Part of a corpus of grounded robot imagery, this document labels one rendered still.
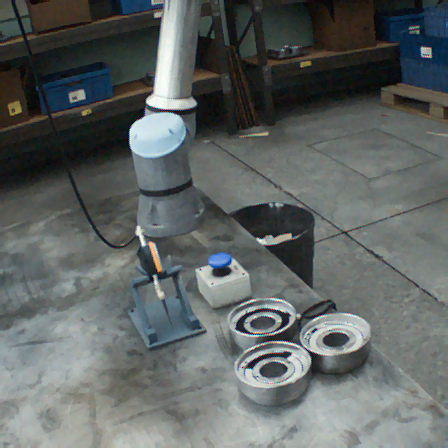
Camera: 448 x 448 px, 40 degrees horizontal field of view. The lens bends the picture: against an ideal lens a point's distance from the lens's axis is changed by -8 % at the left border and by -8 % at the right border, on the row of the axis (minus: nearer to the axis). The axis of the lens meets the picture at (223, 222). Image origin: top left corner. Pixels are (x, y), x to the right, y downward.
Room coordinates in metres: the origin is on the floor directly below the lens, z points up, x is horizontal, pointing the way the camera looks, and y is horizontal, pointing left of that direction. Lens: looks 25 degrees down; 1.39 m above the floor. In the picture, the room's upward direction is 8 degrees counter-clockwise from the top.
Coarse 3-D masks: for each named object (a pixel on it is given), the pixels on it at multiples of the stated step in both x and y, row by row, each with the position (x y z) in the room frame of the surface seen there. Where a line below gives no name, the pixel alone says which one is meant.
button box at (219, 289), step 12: (204, 276) 0.97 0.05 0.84; (216, 276) 0.96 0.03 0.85; (228, 276) 0.96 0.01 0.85; (240, 276) 0.95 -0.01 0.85; (204, 288) 0.96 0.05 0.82; (216, 288) 0.93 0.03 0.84; (228, 288) 0.94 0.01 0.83; (240, 288) 0.95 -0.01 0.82; (216, 300) 0.93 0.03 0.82; (228, 300) 0.94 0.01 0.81
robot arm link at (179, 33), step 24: (168, 0) 1.41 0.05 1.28; (192, 0) 1.40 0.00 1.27; (168, 24) 1.40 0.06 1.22; (192, 24) 1.41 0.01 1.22; (168, 48) 1.40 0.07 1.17; (192, 48) 1.41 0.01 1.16; (168, 72) 1.40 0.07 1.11; (192, 72) 1.43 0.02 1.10; (168, 96) 1.40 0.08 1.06; (192, 120) 1.42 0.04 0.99
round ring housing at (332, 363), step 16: (320, 320) 0.80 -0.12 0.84; (336, 320) 0.80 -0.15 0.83; (352, 320) 0.79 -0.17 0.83; (304, 336) 0.77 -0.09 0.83; (320, 336) 0.76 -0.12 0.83; (336, 336) 0.77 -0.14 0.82; (352, 336) 0.75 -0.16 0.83; (368, 336) 0.73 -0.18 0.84; (320, 352) 0.71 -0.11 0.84; (352, 352) 0.70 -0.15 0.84; (368, 352) 0.72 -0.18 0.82; (320, 368) 0.71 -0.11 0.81; (336, 368) 0.70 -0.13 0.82; (352, 368) 0.71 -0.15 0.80
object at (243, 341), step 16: (240, 304) 0.87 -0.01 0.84; (256, 304) 0.87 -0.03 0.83; (272, 304) 0.87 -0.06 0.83; (288, 304) 0.85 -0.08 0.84; (256, 320) 0.84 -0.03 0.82; (272, 320) 0.84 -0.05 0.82; (240, 336) 0.79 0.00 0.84; (256, 336) 0.78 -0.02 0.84; (272, 336) 0.77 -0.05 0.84; (288, 336) 0.79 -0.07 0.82
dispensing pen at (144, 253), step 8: (136, 232) 0.95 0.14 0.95; (144, 232) 0.95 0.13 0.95; (144, 240) 0.94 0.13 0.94; (144, 248) 0.92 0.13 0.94; (144, 256) 0.91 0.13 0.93; (152, 256) 0.91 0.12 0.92; (144, 264) 0.91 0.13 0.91; (152, 264) 0.90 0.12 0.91; (152, 272) 0.90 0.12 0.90; (152, 280) 0.91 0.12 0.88; (160, 280) 0.91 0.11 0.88; (160, 288) 0.90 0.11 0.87; (160, 296) 0.89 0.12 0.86
